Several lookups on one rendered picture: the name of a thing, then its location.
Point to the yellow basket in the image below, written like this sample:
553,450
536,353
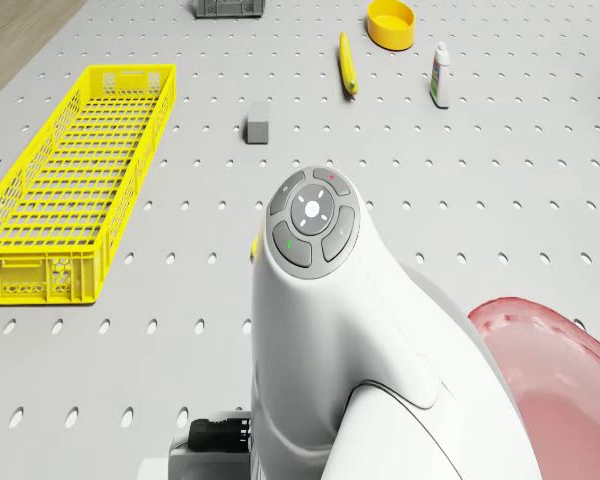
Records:
40,285

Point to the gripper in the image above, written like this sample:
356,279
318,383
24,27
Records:
205,462

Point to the banana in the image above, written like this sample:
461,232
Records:
349,65

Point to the grey cube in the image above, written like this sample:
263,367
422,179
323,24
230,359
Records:
256,130

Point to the dark grey basket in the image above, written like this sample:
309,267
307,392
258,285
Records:
230,9

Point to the small white bottle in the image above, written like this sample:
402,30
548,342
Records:
439,80

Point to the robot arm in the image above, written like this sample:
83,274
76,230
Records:
340,325

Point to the yellow bowl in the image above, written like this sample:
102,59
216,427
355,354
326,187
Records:
390,27

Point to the red plate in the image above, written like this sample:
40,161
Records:
560,390

